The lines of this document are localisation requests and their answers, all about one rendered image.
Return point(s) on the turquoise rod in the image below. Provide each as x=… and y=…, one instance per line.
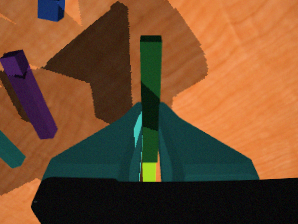
x=9, y=153

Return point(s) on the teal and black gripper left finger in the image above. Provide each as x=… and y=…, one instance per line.
x=106, y=153

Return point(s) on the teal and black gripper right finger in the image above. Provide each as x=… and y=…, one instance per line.
x=187, y=153

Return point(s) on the small blue cube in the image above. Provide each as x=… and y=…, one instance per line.
x=52, y=10

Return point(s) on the purple rod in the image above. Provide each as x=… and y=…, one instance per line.
x=21, y=77

